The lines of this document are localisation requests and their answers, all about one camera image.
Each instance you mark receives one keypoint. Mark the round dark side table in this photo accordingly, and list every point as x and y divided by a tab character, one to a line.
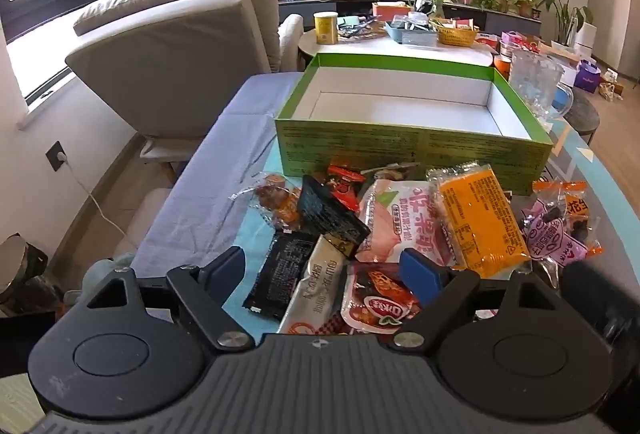
582	114

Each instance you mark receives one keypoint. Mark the yellow can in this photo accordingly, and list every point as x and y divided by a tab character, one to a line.
326	29

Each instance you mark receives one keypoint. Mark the pink white snack packet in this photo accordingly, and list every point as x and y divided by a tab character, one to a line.
400	219

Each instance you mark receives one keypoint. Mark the purple snack packet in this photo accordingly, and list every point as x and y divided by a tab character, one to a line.
550	239

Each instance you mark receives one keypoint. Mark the teal patterned table mat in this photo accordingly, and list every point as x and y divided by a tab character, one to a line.
595	164

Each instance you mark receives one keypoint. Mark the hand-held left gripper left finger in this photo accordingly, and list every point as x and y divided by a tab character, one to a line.
227	266

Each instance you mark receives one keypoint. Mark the tall broad-leaf plant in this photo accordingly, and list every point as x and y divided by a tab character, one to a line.
565	9

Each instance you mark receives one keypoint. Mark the dark television cabinet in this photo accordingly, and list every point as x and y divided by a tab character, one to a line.
320	9

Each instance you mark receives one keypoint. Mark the wicker basket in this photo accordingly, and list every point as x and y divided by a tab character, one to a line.
457	36

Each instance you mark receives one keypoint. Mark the black snack packet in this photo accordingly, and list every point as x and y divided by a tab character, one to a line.
277	274
327	214

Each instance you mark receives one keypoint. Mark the red checkered snack packet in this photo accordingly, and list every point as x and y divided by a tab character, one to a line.
375	304

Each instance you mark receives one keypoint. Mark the orange-edged clear snack packet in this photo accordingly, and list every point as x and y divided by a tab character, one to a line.
575	201

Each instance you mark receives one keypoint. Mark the round white table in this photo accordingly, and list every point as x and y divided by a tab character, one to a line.
360	48

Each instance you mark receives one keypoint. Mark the orange tissue box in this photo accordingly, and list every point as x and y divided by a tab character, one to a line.
390	11

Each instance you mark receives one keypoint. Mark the dark wall socket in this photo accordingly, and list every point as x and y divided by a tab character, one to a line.
56	156

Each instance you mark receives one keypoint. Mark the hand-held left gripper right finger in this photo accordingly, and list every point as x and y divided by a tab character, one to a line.
419	270

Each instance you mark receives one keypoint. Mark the green cardboard box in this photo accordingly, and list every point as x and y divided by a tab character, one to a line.
350	149

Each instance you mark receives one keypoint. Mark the beige sofa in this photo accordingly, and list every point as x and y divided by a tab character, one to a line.
175	64

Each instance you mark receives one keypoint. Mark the cream long snack packet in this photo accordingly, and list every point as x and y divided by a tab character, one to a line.
315	294

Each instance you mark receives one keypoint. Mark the blue plastic tray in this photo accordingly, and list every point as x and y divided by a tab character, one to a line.
410	36

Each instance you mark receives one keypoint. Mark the dark shiny round object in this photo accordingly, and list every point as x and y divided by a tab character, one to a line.
20	264

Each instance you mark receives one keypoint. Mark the orange snack packet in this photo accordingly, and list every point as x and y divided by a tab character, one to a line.
480	219

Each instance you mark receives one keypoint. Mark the orange cup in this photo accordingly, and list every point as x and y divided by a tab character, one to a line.
502	66

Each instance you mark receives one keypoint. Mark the purple gift bag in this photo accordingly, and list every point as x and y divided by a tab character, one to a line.
586	76

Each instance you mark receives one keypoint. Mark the lilac cloth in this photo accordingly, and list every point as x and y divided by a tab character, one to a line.
210	194

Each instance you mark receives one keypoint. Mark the red black small packet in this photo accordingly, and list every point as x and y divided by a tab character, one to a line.
345	184

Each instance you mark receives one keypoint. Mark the clear packet brown snack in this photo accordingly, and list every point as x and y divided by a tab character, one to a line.
275	204

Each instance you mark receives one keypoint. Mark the white tall planter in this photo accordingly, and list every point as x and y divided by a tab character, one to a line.
586	39

